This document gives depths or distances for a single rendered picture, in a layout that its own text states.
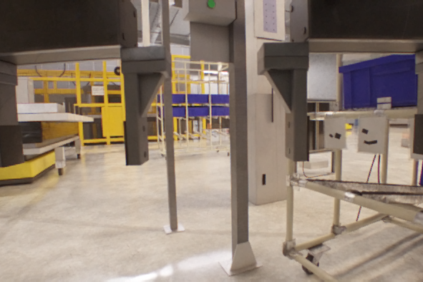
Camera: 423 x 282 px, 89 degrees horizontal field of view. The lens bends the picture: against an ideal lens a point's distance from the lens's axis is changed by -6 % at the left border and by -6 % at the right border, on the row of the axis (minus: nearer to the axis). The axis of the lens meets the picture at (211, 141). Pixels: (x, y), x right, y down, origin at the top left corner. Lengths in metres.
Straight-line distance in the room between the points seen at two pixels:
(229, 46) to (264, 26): 1.04
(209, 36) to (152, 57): 0.86
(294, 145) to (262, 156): 1.68
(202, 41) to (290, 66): 0.85
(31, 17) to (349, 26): 0.26
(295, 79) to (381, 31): 0.08
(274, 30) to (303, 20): 1.93
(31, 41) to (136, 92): 0.10
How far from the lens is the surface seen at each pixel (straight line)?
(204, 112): 4.34
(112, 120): 8.11
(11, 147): 0.29
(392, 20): 0.25
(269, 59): 0.21
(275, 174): 2.00
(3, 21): 0.27
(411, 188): 1.62
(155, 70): 0.21
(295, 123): 0.21
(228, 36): 1.10
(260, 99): 1.86
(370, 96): 0.95
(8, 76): 0.30
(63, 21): 0.24
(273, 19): 2.18
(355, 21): 0.23
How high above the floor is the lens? 0.70
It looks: 5 degrees down
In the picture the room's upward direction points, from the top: 2 degrees counter-clockwise
